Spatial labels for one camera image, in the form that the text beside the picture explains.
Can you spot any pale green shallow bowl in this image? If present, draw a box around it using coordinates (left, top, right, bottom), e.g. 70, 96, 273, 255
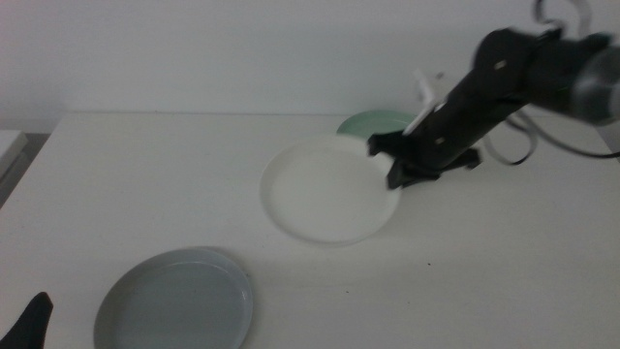
336, 110, 419, 142

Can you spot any black right camera cable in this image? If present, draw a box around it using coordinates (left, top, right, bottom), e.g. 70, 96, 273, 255
531, 0, 593, 38

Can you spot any white shallow bowl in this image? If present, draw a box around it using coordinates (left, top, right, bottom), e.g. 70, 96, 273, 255
259, 133, 403, 246

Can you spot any thin right gripper cable loop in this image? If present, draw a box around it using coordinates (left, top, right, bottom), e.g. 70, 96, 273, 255
482, 110, 620, 167

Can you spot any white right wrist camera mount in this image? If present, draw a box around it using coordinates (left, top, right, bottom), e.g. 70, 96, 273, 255
402, 69, 450, 138

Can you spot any grey shallow bowl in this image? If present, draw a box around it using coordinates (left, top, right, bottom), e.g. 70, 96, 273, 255
93, 245, 255, 349

